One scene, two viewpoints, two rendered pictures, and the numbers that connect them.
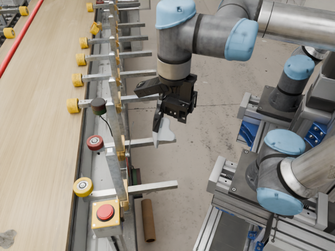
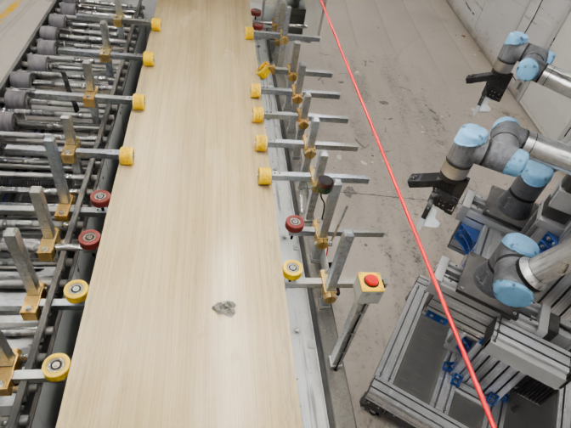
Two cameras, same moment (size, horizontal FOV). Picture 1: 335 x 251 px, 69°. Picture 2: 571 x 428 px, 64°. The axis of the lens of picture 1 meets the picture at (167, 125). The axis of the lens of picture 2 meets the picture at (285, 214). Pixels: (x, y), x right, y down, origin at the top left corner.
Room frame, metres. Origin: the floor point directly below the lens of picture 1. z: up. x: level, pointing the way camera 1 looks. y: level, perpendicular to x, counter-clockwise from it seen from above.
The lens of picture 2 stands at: (-0.58, 0.53, 2.29)
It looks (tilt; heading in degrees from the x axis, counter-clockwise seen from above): 44 degrees down; 355
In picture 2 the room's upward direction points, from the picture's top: 11 degrees clockwise
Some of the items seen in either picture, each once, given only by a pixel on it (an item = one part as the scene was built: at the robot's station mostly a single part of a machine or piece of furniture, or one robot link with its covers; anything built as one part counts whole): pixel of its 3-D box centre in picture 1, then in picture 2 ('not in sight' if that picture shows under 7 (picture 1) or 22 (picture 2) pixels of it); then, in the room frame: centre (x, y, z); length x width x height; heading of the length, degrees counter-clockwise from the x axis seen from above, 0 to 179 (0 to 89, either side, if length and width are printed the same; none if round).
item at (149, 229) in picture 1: (148, 219); not in sight; (0.78, 0.14, 0.04); 0.30 x 0.08 x 0.08; 9
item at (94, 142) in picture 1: (96, 147); (293, 229); (0.81, 0.37, 0.85); 0.08 x 0.08 x 0.11
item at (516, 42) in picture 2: not in sight; (513, 47); (1.24, -0.38, 1.62); 0.09 x 0.08 x 0.11; 57
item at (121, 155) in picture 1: (119, 148); (319, 233); (0.81, 0.25, 0.85); 0.13 x 0.06 x 0.05; 9
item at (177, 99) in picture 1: (176, 94); (447, 189); (0.48, -0.02, 1.46); 0.09 x 0.08 x 0.12; 64
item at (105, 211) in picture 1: (105, 212); (371, 280); (0.29, 0.16, 1.22); 0.04 x 0.04 x 0.02
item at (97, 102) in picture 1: (102, 120); (320, 199); (0.78, 0.29, 1.07); 0.06 x 0.06 x 0.22; 9
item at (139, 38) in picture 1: (115, 39); (297, 92); (1.82, 0.40, 0.95); 0.50 x 0.04 x 0.04; 99
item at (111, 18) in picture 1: (115, 46); (296, 101); (1.78, 0.40, 0.91); 0.03 x 0.03 x 0.48; 9
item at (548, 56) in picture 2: not in sight; (536, 59); (1.17, -0.46, 1.61); 0.11 x 0.11 x 0.08; 57
